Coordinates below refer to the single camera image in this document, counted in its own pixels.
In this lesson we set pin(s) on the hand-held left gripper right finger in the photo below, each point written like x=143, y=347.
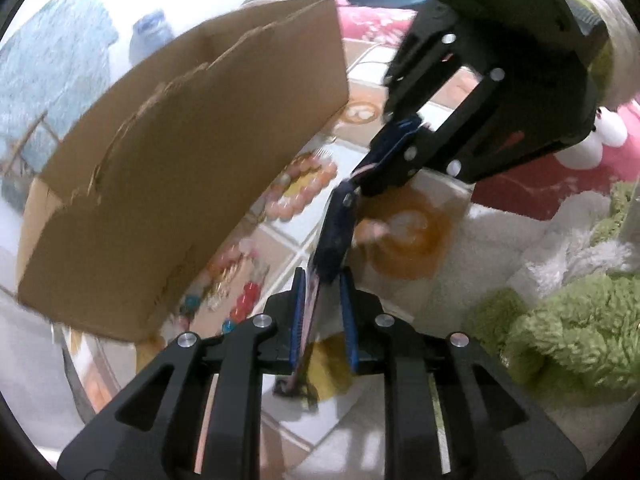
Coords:
x=350, y=325

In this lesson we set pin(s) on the person's right forearm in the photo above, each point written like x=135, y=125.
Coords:
x=620, y=60

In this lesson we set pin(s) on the blue water dispenser bottle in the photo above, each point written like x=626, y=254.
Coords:
x=150, y=32

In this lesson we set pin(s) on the brown cardboard box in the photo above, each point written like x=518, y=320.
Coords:
x=200, y=160

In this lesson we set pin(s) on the black wrist watch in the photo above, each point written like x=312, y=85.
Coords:
x=335, y=230

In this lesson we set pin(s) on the wooden chair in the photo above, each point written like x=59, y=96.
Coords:
x=30, y=135

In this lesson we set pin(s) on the blue patterned wall cloth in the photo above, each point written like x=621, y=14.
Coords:
x=50, y=70

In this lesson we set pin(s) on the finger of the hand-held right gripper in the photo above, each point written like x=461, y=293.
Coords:
x=400, y=157
x=425, y=60

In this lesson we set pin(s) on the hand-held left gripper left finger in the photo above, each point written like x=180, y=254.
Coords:
x=298, y=310

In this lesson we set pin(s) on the pink white print blanket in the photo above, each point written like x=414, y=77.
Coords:
x=525, y=190

